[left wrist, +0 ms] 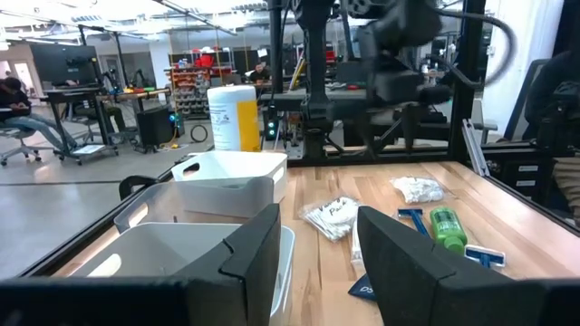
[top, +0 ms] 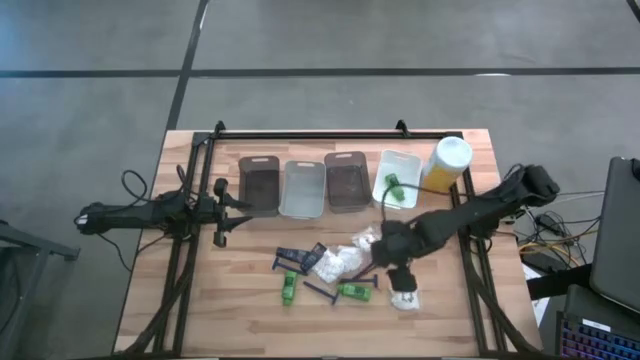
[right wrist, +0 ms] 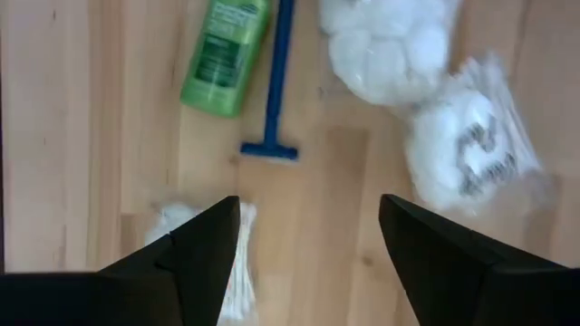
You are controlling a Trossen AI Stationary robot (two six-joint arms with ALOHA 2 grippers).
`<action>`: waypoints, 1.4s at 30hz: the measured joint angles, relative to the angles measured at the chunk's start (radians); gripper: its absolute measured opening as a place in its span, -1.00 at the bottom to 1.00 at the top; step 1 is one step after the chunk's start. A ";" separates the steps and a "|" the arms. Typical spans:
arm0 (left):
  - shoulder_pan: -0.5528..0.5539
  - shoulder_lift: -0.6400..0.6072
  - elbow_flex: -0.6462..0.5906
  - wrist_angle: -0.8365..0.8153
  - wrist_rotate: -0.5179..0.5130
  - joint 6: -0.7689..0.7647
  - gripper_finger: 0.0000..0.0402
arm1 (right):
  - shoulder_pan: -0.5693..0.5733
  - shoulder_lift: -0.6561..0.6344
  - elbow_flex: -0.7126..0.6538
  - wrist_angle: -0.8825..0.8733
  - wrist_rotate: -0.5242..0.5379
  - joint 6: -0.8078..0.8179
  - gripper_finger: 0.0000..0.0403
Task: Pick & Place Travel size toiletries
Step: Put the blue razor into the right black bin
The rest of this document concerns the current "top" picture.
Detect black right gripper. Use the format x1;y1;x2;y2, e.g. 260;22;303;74
370;219;426;293

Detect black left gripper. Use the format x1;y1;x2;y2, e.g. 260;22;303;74
195;177;255;250

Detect small bag of cotton balls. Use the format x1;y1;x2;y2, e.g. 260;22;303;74
389;288;422;312
351;225;384;252

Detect dark brown plastic bin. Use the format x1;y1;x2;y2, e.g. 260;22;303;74
323;150;374;215
237;155;281;217

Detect clear grey plastic bin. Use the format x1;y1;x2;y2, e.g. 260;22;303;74
277;159;327;220

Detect large bag of cotton balls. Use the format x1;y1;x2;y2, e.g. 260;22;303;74
310;244;374;284

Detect white plastic bin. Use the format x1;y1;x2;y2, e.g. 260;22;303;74
371;148;424;210

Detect white paper sheet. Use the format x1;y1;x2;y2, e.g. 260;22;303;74
522;264;551;326

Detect yellow jar with white lid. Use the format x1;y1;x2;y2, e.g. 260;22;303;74
420;135;474;195

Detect black power brick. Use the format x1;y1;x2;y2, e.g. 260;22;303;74
519;251;569;274

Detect black flat bar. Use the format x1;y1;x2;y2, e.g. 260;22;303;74
525;263;594;301

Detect black power adapter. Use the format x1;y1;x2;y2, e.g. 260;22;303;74
533;212;565;232

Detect backlit keyboard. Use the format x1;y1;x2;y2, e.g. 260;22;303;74
555;310;640;360

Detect grey metal stand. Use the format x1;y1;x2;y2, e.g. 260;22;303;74
0;219;81;360

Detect grey laptop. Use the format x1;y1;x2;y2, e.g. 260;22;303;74
588;155;640;315

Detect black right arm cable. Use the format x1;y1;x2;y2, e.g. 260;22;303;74
379;182;456;224

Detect black aluminium frame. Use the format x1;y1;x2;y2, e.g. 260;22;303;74
117;119;546;359

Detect yellow cable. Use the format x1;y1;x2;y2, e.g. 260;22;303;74
517;228;601;257

